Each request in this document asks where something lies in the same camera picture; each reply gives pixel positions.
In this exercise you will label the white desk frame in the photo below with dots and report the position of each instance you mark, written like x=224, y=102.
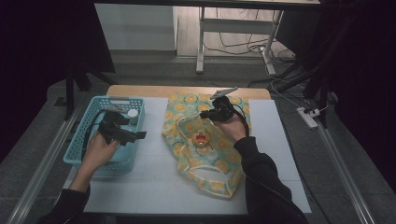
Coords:
x=236, y=26

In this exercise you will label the white power strip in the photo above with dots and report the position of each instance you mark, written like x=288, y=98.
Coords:
x=307, y=117

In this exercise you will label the person's right hand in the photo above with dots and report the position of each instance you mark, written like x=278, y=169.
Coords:
x=232, y=127

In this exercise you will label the person's left hand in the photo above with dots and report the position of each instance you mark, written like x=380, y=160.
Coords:
x=99, y=152

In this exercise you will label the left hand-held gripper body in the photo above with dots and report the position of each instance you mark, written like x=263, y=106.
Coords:
x=112, y=126

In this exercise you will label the aluminium rail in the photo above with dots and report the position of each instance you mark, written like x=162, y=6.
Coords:
x=43, y=165
x=345, y=174

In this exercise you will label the blue plastic basket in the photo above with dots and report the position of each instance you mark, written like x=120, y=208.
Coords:
x=79, y=137

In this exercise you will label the white panel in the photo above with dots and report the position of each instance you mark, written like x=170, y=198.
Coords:
x=137, y=26

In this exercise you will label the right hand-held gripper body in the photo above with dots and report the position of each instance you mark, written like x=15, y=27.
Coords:
x=222, y=107

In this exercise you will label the dark curtain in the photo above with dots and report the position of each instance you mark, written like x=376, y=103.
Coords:
x=37, y=62
x=364, y=77

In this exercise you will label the orange flower print cloth bag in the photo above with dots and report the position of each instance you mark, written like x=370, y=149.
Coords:
x=218, y=155

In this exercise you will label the small white jar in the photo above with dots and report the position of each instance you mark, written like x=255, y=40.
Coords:
x=133, y=116

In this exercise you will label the black metal stand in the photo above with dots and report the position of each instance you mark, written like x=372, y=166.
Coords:
x=314, y=77
x=70, y=93

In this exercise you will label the white foam mat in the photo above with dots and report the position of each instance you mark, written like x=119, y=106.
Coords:
x=277, y=149

